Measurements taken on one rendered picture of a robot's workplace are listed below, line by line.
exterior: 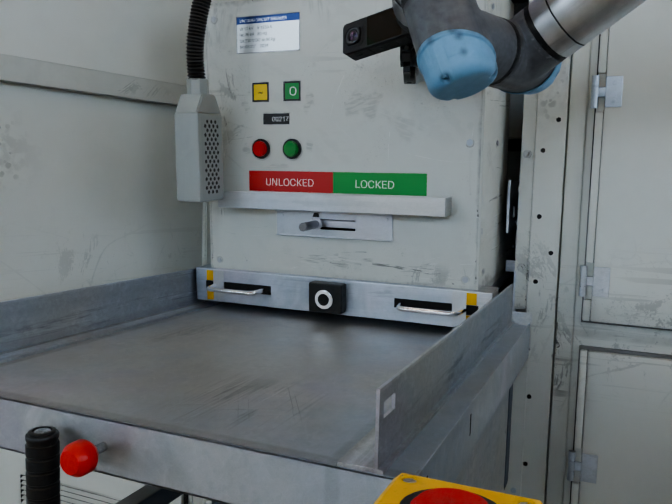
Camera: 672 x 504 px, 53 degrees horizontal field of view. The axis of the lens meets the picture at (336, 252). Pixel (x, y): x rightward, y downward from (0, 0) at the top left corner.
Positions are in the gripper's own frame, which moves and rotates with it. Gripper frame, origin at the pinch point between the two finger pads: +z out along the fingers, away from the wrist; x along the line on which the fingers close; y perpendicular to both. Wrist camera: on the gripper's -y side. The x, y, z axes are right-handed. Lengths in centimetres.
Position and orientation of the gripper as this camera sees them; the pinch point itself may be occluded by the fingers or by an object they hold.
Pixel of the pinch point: (410, 74)
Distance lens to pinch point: 105.2
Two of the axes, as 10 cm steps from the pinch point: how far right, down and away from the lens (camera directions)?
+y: 9.9, 0.4, -1.4
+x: 0.6, -9.8, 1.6
